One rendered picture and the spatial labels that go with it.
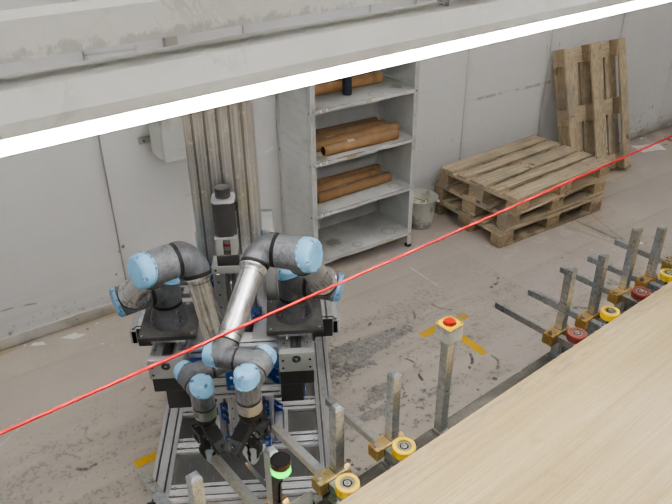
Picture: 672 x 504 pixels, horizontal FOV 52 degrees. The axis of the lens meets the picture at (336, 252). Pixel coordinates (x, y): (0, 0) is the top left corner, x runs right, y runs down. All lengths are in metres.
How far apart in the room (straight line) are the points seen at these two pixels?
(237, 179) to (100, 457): 1.79
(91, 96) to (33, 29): 0.10
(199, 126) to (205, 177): 0.20
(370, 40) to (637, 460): 1.77
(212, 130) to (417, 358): 2.20
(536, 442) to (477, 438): 0.20
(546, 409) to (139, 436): 2.16
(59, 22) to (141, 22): 0.11
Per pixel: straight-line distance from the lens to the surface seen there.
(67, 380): 4.36
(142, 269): 2.23
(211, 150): 2.60
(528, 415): 2.60
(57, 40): 0.97
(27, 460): 3.95
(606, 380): 2.84
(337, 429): 2.25
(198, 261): 2.29
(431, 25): 1.33
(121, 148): 4.41
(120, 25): 1.00
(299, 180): 4.72
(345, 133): 4.85
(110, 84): 0.99
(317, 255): 2.24
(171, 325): 2.75
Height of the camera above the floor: 2.62
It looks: 30 degrees down
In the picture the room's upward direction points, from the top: 1 degrees counter-clockwise
